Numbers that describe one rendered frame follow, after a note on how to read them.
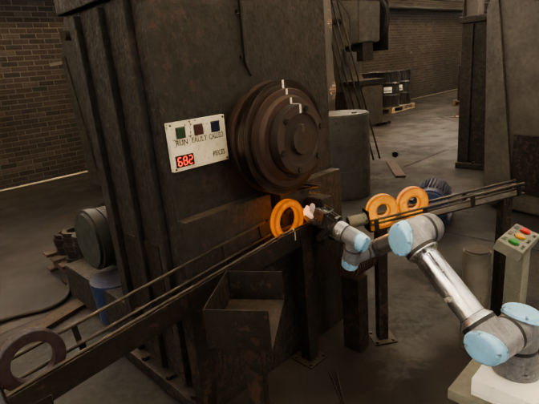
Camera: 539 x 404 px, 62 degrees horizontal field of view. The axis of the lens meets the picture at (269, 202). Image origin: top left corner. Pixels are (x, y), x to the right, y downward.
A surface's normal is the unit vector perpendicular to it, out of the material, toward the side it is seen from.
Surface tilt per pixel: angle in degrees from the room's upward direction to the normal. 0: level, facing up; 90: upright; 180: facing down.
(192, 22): 90
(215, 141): 90
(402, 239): 86
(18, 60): 90
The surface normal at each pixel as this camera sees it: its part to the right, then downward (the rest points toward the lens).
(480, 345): -0.79, 0.33
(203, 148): 0.70, 0.14
